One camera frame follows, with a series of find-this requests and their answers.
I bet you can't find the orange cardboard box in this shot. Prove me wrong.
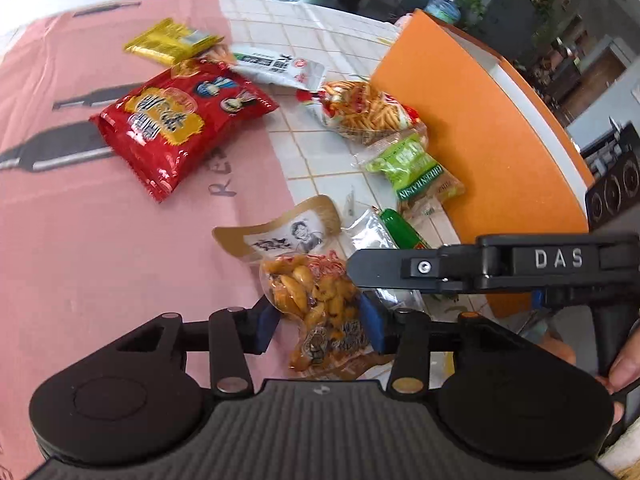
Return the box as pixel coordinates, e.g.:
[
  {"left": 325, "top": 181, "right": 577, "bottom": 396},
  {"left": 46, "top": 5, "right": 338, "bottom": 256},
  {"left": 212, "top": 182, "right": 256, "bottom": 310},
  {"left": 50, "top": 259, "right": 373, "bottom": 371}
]
[{"left": 368, "top": 8, "right": 597, "bottom": 319}]

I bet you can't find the orange fries snack bag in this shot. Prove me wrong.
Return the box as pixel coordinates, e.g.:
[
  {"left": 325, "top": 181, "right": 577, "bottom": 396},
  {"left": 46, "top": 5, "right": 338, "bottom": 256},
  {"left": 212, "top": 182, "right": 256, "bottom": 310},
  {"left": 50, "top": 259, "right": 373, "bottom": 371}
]
[{"left": 296, "top": 80, "right": 426, "bottom": 145}]

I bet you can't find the green sausage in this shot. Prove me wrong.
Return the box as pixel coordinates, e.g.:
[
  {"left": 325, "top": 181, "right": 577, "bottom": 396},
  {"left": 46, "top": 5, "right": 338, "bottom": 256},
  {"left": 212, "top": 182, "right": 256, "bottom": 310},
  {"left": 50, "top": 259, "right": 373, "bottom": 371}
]
[{"left": 378, "top": 208, "right": 430, "bottom": 250}]

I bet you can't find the yellow snack packet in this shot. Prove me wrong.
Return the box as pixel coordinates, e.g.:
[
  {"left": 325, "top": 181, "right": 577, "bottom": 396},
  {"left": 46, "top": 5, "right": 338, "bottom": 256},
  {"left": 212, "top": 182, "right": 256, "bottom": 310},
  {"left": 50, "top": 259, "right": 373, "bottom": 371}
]
[{"left": 124, "top": 18, "right": 224, "bottom": 66}]

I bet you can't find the white spicy strip packet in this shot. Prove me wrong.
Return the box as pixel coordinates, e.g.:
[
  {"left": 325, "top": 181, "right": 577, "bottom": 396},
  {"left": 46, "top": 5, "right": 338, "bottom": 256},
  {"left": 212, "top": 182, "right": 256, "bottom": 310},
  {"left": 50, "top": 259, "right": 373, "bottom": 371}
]
[{"left": 202, "top": 44, "right": 326, "bottom": 92}]

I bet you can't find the silver foil snack packet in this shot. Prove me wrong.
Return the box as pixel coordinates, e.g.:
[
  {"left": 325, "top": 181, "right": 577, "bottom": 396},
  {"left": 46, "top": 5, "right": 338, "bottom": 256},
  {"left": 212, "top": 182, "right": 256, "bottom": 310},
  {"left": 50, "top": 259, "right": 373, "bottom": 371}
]
[{"left": 342, "top": 206, "right": 426, "bottom": 312}]

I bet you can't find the right hand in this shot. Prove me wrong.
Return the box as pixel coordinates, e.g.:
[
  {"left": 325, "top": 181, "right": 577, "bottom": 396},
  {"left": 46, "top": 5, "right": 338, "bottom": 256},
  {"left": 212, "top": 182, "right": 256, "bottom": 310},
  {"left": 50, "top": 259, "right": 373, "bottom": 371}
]
[{"left": 538, "top": 328, "right": 640, "bottom": 394}]

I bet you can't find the chicken feet snack pack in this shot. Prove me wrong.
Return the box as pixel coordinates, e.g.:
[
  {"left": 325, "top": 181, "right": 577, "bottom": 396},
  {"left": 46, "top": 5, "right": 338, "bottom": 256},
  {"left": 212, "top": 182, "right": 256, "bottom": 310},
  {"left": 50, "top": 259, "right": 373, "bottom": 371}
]
[{"left": 213, "top": 195, "right": 393, "bottom": 380}]

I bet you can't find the green raisin bag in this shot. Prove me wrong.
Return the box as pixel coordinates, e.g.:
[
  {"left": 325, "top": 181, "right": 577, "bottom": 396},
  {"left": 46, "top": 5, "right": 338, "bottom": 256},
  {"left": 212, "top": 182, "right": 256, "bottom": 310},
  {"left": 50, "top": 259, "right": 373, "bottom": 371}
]
[{"left": 355, "top": 129, "right": 465, "bottom": 220}]

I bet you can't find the blue water bottle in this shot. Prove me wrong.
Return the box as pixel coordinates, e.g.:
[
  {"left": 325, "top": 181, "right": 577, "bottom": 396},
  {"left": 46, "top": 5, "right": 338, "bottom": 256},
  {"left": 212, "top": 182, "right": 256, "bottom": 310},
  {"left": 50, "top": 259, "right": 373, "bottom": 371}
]
[{"left": 424, "top": 0, "right": 461, "bottom": 25}]

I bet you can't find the red snack bag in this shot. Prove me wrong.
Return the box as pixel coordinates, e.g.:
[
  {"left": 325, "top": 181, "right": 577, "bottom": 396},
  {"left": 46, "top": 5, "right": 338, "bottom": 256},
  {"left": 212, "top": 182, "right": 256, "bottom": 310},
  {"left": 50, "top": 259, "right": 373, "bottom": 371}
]
[{"left": 90, "top": 58, "right": 278, "bottom": 203}]

